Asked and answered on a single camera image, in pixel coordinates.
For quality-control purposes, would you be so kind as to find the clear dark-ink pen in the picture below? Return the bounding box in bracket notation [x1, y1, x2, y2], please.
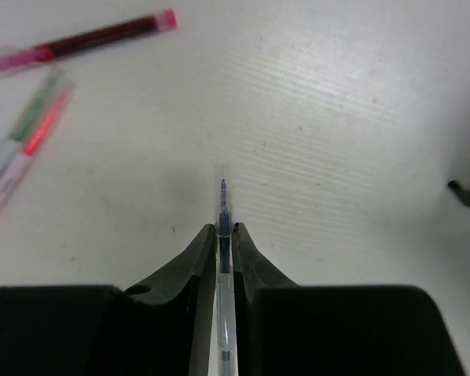
[214, 164, 237, 375]

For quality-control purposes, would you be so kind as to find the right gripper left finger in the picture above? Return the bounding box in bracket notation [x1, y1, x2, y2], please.
[0, 224, 216, 375]

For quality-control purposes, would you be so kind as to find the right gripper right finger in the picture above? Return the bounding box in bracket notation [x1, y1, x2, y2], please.
[232, 223, 465, 375]

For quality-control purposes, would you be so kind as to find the pink red pen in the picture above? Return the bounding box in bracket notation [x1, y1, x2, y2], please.
[0, 80, 73, 211]

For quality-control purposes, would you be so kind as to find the maroon pen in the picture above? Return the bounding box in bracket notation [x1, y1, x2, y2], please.
[0, 9, 177, 78]

